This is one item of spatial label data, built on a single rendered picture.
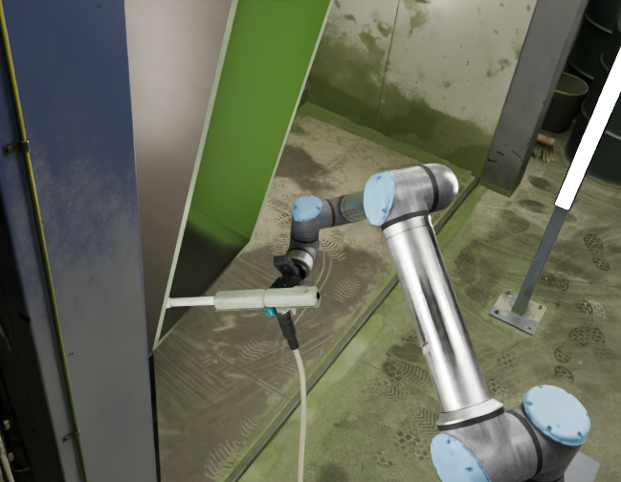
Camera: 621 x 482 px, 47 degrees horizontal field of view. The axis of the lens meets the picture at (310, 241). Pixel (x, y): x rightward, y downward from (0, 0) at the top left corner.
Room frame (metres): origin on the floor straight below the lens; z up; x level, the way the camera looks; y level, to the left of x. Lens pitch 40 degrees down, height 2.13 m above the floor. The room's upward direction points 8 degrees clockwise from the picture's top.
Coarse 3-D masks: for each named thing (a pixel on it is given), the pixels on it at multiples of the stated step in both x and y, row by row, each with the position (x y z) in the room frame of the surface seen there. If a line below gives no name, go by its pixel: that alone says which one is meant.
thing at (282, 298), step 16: (288, 288) 1.41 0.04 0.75; (304, 288) 1.38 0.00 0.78; (176, 304) 1.42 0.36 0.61; (192, 304) 1.41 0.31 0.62; (208, 304) 1.41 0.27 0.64; (224, 304) 1.39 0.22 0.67; (240, 304) 1.38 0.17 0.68; (256, 304) 1.38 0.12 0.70; (272, 304) 1.37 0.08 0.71; (288, 304) 1.37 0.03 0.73; (304, 304) 1.36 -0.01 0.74; (288, 320) 1.38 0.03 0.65; (288, 336) 1.37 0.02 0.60
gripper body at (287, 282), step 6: (300, 264) 1.58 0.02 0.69; (300, 270) 1.57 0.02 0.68; (282, 276) 1.52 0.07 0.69; (288, 276) 1.51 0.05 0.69; (294, 276) 1.51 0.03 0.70; (300, 276) 1.57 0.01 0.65; (276, 282) 1.49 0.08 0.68; (282, 282) 1.49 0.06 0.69; (288, 282) 1.49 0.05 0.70; (294, 282) 1.48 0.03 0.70
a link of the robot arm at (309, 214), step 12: (300, 204) 1.70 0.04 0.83; (312, 204) 1.70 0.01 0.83; (324, 204) 1.72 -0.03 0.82; (300, 216) 1.66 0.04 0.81; (312, 216) 1.66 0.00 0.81; (324, 216) 1.69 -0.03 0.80; (300, 228) 1.66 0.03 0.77; (312, 228) 1.66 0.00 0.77; (324, 228) 1.69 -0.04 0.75; (300, 240) 1.65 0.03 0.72; (312, 240) 1.66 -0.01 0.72
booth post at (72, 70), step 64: (64, 0) 0.60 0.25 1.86; (0, 64) 0.53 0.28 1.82; (64, 64) 0.59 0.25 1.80; (128, 64) 0.67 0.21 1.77; (0, 128) 0.52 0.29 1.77; (64, 128) 0.58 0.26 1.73; (128, 128) 0.66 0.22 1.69; (0, 192) 0.51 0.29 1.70; (64, 192) 0.57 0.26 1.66; (128, 192) 0.65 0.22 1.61; (0, 256) 0.52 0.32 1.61; (64, 256) 0.56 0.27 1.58; (128, 256) 0.65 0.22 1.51; (0, 320) 0.53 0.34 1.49; (64, 320) 0.55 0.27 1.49; (128, 320) 0.64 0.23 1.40; (0, 384) 0.55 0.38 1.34; (64, 384) 0.53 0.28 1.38; (128, 384) 0.63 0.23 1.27; (64, 448) 0.52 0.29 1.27; (128, 448) 0.62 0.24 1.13
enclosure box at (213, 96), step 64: (128, 0) 1.35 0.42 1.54; (192, 0) 1.29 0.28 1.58; (256, 0) 1.92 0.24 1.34; (320, 0) 1.85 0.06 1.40; (192, 64) 1.29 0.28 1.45; (256, 64) 1.92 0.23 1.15; (192, 128) 1.29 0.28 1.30; (256, 128) 1.91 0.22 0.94; (192, 192) 1.32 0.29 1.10; (256, 192) 1.91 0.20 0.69; (192, 256) 1.77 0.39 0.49
